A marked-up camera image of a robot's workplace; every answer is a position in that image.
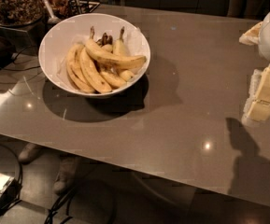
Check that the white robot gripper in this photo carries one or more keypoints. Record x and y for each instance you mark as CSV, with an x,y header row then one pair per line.
x,y
257,106

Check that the upright yellow banana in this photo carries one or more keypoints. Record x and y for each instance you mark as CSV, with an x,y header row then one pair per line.
x,y
120,49

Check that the short lower yellow banana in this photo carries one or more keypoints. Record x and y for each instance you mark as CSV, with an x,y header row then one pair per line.
x,y
112,79

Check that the long middle yellow banana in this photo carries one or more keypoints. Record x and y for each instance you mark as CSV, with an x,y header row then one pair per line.
x,y
90,72

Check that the white ceramic bowl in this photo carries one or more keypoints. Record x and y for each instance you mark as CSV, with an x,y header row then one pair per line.
x,y
76,30

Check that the white spoon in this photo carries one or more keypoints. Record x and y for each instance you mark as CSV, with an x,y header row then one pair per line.
x,y
52,18

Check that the right grey shoe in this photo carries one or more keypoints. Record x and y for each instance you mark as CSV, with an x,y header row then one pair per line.
x,y
66,176

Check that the grey shoe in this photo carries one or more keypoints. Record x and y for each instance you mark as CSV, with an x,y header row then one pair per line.
x,y
29,153
66,176

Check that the left grey shoe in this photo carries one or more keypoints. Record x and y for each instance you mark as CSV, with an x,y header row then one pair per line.
x,y
29,153

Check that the black wire rack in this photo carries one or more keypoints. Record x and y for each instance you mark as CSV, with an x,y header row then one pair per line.
x,y
78,7

